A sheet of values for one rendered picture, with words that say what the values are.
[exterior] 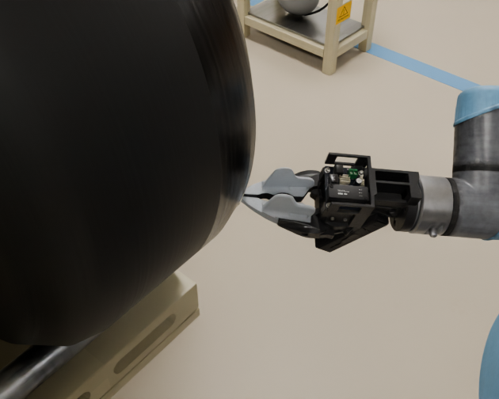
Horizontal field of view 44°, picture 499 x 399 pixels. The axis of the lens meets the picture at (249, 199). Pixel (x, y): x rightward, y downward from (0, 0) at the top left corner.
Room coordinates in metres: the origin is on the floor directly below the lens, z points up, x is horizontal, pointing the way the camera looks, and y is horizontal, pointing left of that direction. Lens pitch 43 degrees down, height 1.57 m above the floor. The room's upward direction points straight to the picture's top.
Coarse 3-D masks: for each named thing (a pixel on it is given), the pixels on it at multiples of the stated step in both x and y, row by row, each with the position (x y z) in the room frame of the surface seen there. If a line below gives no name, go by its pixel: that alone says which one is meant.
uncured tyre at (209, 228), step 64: (0, 0) 0.41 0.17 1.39; (64, 0) 0.43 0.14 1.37; (128, 0) 0.47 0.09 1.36; (192, 0) 0.50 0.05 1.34; (0, 64) 0.38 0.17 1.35; (64, 64) 0.40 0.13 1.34; (128, 64) 0.43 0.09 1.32; (192, 64) 0.47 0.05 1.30; (0, 128) 0.36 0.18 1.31; (64, 128) 0.37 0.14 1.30; (128, 128) 0.40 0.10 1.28; (192, 128) 0.45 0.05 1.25; (0, 192) 0.35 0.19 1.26; (64, 192) 0.35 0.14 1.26; (128, 192) 0.38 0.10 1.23; (192, 192) 0.44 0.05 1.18; (0, 256) 0.35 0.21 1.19; (64, 256) 0.34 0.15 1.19; (128, 256) 0.37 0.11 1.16; (0, 320) 0.39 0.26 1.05; (64, 320) 0.35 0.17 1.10
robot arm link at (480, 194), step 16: (464, 176) 0.59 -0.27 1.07; (480, 176) 0.59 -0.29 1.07; (496, 176) 0.58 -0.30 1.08; (464, 192) 0.57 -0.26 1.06; (480, 192) 0.57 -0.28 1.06; (496, 192) 0.57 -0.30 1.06; (464, 208) 0.55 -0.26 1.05; (480, 208) 0.55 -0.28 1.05; (496, 208) 0.55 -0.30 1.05; (464, 224) 0.54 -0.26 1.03; (480, 224) 0.54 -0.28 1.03; (496, 224) 0.54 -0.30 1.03
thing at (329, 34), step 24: (240, 0) 2.95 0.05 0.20; (288, 0) 2.86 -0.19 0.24; (312, 0) 2.84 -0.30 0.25; (336, 0) 2.57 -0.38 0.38; (264, 24) 2.86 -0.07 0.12; (288, 24) 2.83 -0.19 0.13; (312, 24) 2.83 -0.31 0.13; (336, 24) 2.58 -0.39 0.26; (360, 24) 2.83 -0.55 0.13; (312, 48) 2.65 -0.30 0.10; (336, 48) 2.59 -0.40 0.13; (360, 48) 2.81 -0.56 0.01
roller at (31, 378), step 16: (96, 336) 0.47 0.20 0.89; (32, 352) 0.43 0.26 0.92; (48, 352) 0.43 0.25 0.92; (64, 352) 0.44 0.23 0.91; (16, 368) 0.41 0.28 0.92; (32, 368) 0.41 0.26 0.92; (48, 368) 0.42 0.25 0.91; (0, 384) 0.39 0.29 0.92; (16, 384) 0.39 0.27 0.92; (32, 384) 0.40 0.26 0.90
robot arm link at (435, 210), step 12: (420, 180) 0.58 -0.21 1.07; (432, 180) 0.58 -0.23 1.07; (444, 180) 0.59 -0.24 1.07; (432, 192) 0.56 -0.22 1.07; (444, 192) 0.56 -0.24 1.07; (420, 204) 0.55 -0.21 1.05; (432, 204) 0.55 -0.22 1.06; (444, 204) 0.55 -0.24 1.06; (420, 216) 0.54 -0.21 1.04; (432, 216) 0.54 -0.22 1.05; (444, 216) 0.54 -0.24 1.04; (420, 228) 0.54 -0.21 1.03; (432, 228) 0.54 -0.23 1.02; (444, 228) 0.54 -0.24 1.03
